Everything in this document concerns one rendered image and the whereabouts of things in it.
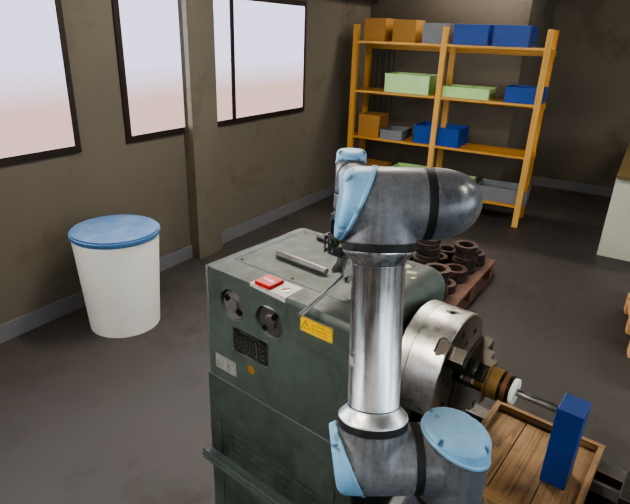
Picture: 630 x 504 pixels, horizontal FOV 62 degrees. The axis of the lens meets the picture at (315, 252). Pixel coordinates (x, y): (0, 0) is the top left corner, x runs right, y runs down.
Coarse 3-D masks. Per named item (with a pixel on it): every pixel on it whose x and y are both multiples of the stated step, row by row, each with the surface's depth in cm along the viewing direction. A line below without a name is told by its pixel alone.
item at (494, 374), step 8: (488, 368) 140; (496, 368) 138; (488, 376) 136; (496, 376) 135; (504, 376) 136; (512, 376) 135; (480, 384) 138; (488, 384) 135; (496, 384) 134; (504, 384) 134; (488, 392) 136; (496, 392) 135; (504, 392) 134; (496, 400) 138; (504, 400) 134
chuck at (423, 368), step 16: (448, 304) 147; (432, 320) 139; (448, 320) 138; (464, 320) 137; (480, 320) 148; (416, 336) 137; (432, 336) 135; (448, 336) 134; (464, 336) 140; (416, 352) 135; (432, 352) 133; (416, 368) 135; (432, 368) 132; (448, 368) 136; (416, 384) 135; (432, 384) 132; (448, 384) 140; (416, 400) 137; (432, 400) 133; (448, 400) 144
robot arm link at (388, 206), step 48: (384, 192) 78; (432, 192) 78; (384, 240) 78; (384, 288) 81; (384, 336) 82; (384, 384) 82; (336, 432) 85; (384, 432) 82; (336, 480) 83; (384, 480) 83
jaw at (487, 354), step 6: (480, 336) 151; (480, 342) 149; (486, 342) 149; (492, 342) 149; (474, 348) 147; (480, 348) 147; (486, 348) 147; (492, 348) 151; (474, 354) 145; (480, 354) 145; (486, 354) 145; (492, 354) 145; (480, 360) 143; (486, 360) 143; (492, 360) 143
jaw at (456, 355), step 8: (440, 344) 134; (448, 344) 133; (440, 352) 133; (448, 352) 133; (456, 352) 133; (464, 352) 132; (448, 360) 134; (456, 360) 132; (464, 360) 132; (472, 360) 135; (456, 368) 137; (464, 368) 134; (472, 368) 134; (480, 368) 136; (472, 376) 136; (480, 376) 135
